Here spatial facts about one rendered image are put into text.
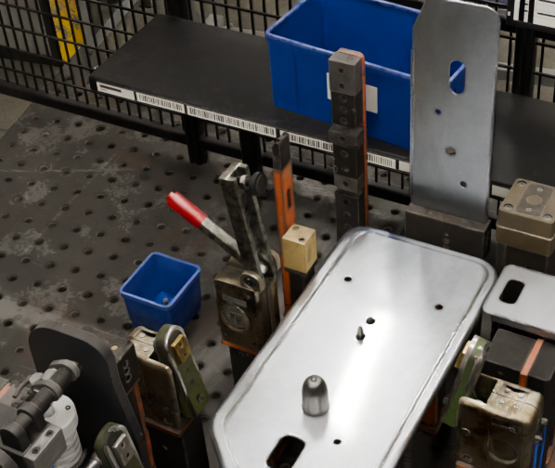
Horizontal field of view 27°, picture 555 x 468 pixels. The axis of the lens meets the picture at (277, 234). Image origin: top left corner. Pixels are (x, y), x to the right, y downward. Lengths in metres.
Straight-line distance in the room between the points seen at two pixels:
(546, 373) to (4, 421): 0.65
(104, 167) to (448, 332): 1.01
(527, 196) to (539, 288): 0.13
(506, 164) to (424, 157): 0.14
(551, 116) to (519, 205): 0.26
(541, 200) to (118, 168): 0.98
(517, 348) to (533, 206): 0.20
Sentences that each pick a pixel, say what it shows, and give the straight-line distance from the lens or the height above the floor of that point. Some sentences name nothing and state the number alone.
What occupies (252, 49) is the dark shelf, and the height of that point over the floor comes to 1.03.
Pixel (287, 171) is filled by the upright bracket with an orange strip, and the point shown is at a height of 1.15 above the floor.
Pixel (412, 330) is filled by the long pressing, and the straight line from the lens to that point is 1.49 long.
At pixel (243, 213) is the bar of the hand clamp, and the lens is 1.41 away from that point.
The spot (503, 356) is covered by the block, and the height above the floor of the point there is 0.98.
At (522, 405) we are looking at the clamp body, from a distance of 1.36.
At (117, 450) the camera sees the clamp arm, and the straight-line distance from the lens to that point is 1.28.
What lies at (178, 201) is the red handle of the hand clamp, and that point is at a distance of 1.48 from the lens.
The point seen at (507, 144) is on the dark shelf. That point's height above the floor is 1.03.
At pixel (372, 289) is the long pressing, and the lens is 1.54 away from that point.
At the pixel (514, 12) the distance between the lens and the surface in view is 1.78.
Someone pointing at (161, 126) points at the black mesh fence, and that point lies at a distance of 2.28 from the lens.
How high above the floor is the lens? 2.07
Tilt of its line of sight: 41 degrees down
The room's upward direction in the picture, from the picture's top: 5 degrees counter-clockwise
